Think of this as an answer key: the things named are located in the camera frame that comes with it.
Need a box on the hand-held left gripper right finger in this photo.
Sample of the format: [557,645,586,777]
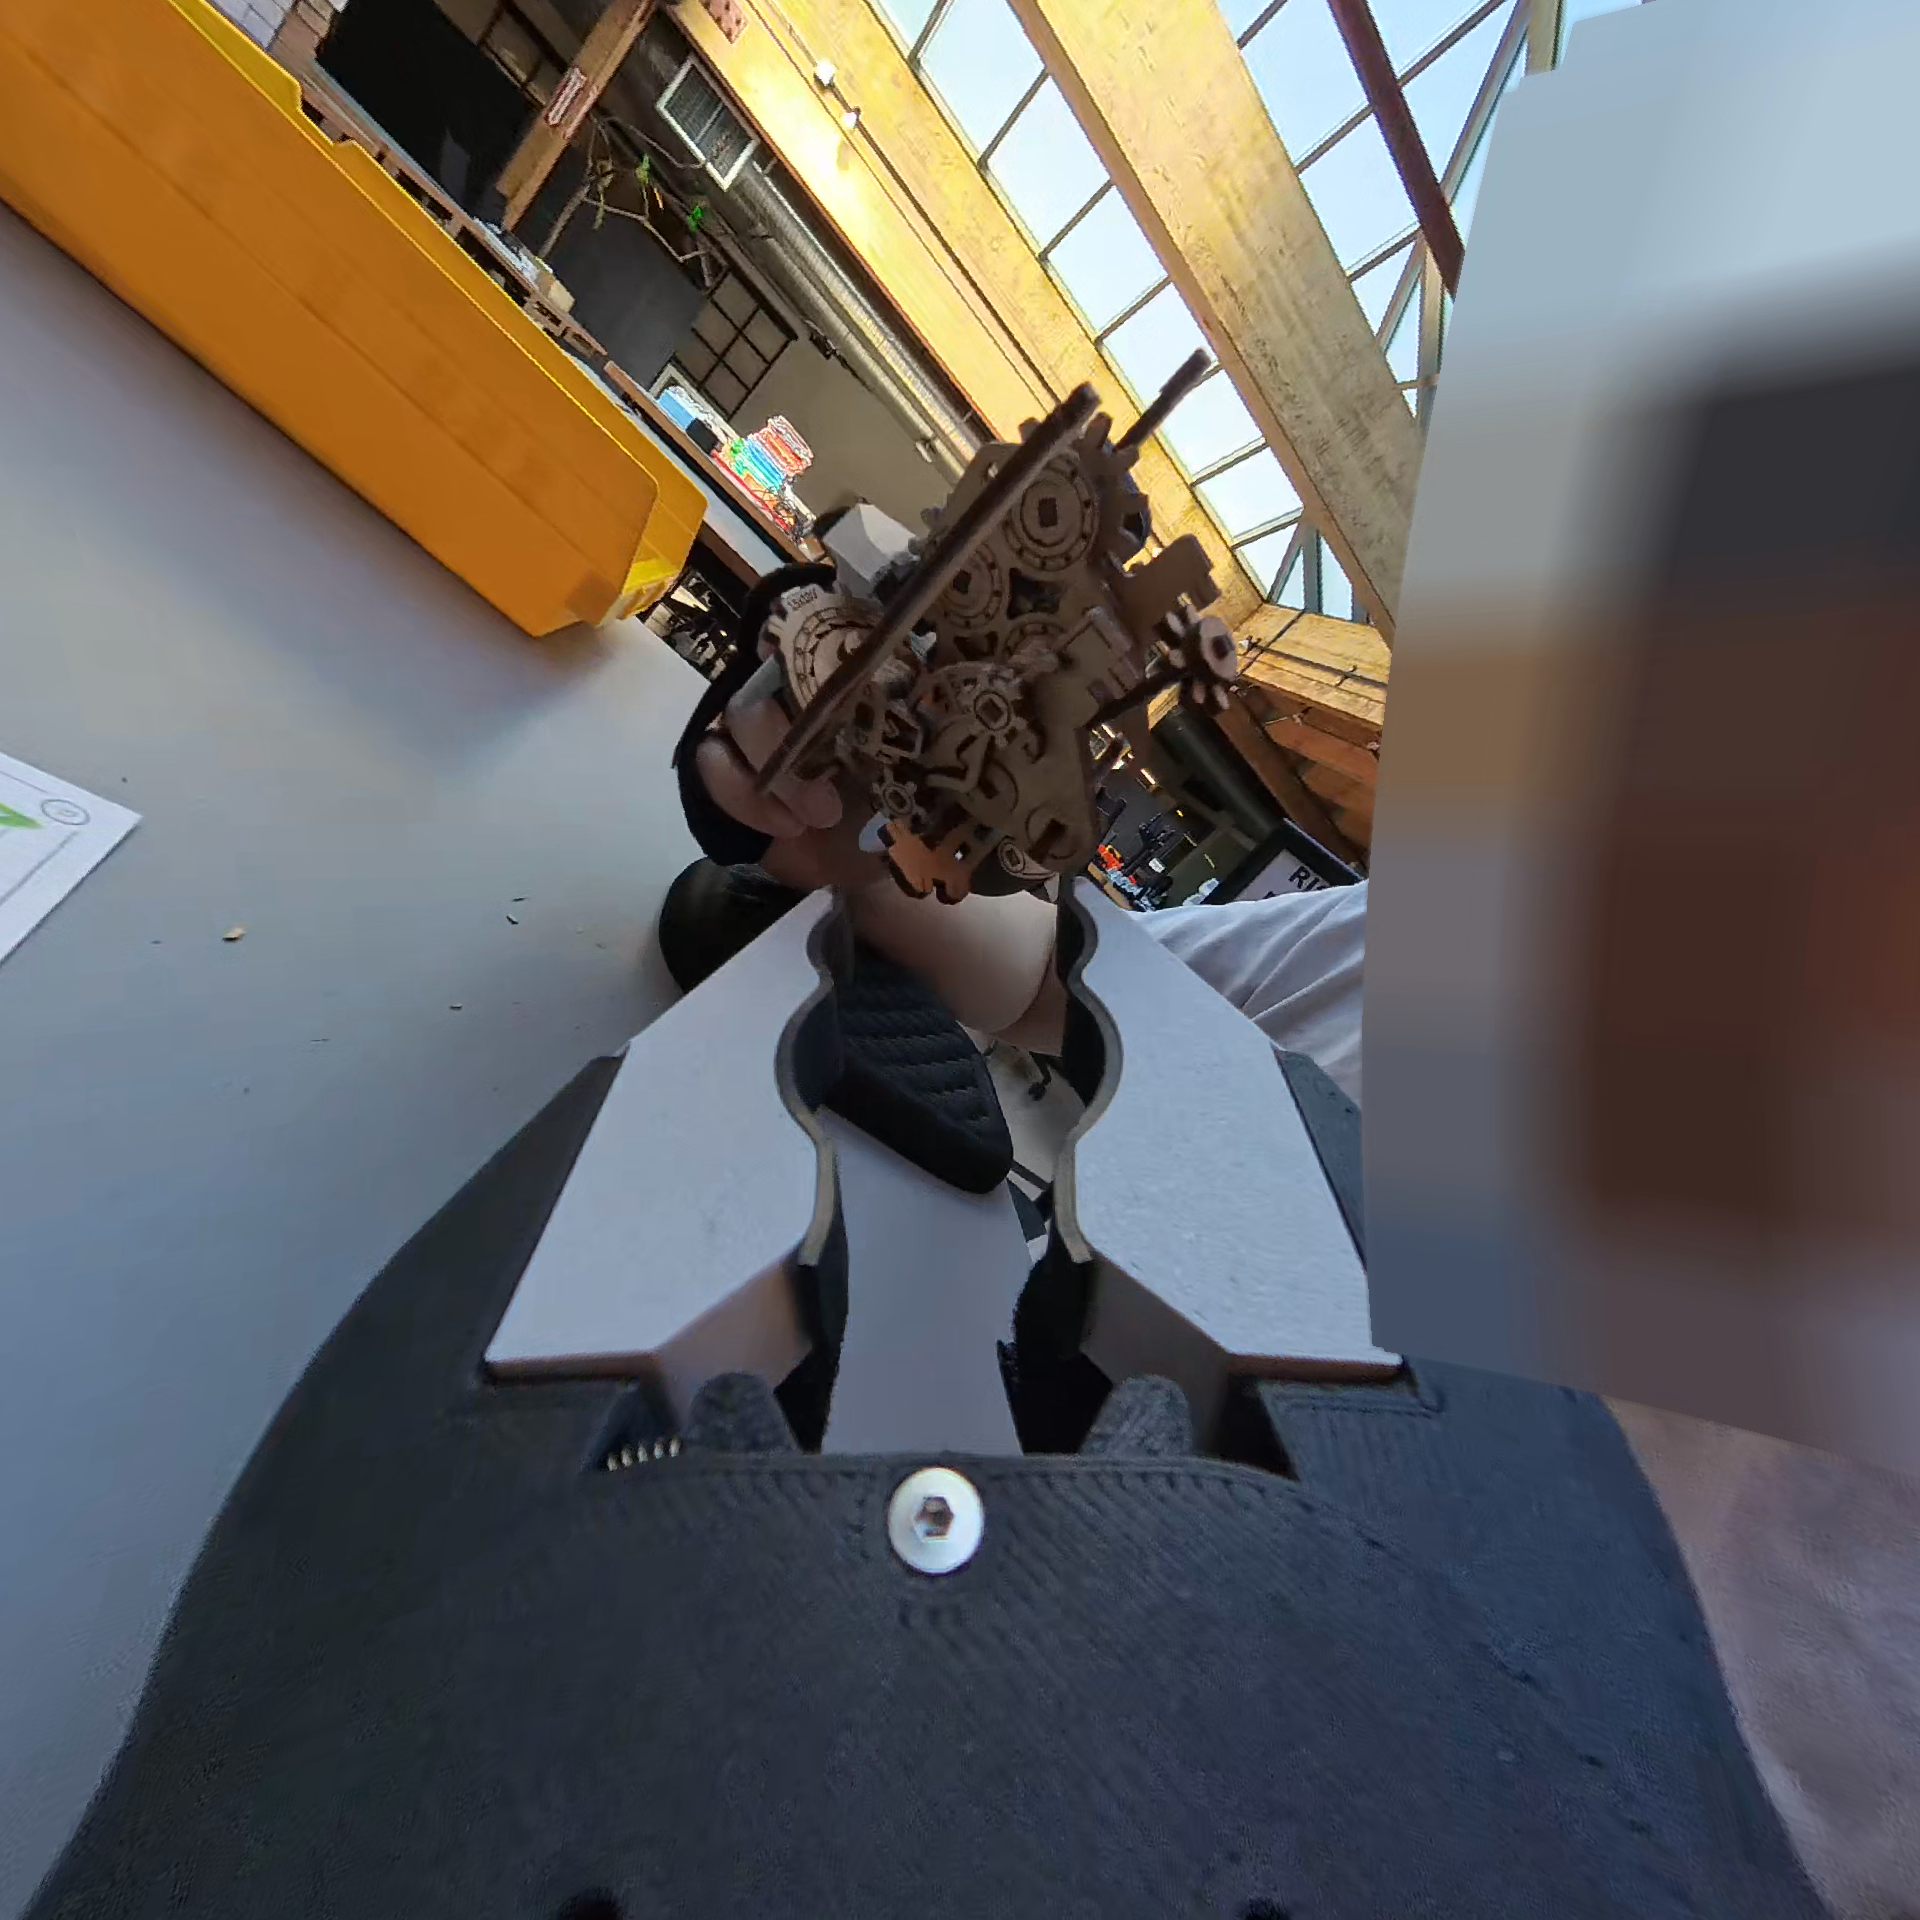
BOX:
[1003,879,1407,1455]

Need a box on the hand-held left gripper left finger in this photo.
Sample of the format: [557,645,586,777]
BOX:
[483,888,855,1448]

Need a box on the wooden gear model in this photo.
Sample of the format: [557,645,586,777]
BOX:
[749,388,1240,910]

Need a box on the person's right forearm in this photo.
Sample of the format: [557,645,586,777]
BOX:
[837,883,1076,1061]

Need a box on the person's right hand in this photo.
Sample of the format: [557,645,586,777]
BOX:
[692,719,861,890]

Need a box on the person in white shirt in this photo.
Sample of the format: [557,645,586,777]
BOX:
[1138,879,1920,1920]

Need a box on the black wrist rest pad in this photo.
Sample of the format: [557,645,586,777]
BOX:
[660,860,1017,1198]

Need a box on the framed marker sign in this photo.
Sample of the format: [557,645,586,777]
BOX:
[1200,817,1375,910]

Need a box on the white louvred vent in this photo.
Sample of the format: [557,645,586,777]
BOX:
[655,59,760,192]

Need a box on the yellow plastic bin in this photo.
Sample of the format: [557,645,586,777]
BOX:
[0,0,709,641]

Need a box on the assembly instruction booklet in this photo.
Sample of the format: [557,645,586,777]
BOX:
[0,750,144,964]

